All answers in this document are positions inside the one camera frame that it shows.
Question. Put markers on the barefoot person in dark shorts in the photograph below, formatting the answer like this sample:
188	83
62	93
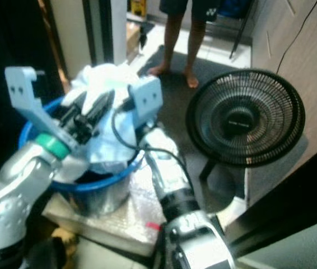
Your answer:
186	33

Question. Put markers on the yellow box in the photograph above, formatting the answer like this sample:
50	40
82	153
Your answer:
137	7

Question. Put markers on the bubble wrap covered block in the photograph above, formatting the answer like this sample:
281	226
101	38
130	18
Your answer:
125	224

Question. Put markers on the black floor fan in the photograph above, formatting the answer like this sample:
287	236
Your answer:
245	117

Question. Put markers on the brown cardboard box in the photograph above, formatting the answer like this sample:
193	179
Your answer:
133	38

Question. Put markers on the dark floor mat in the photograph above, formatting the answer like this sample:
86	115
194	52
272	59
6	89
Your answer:
169	89

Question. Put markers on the beige wooden cabinet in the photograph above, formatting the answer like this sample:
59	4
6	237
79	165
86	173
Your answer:
304	45

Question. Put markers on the silver metal pot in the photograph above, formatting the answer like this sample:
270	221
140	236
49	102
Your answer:
97	202

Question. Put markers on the light blue right wrist camera mount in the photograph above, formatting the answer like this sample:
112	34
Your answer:
147	98

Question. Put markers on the small pink tape tag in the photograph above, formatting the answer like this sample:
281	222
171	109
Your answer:
153	226

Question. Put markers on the white cloth garment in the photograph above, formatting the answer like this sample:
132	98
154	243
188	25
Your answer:
108	151

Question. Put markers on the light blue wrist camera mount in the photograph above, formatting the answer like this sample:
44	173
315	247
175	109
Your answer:
27	101
147	98

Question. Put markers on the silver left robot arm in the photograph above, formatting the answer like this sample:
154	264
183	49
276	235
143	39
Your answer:
13	190

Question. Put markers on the blue plastic bucket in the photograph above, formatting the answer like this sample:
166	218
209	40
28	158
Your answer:
113	179

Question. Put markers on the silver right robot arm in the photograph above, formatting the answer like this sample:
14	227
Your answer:
186	218

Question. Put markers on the white door frame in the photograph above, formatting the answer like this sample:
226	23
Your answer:
74	31

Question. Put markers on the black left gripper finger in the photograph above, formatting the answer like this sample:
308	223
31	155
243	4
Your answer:
75	106
101	107

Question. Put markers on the light blue left wrist camera mount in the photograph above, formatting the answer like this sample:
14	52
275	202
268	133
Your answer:
27	101

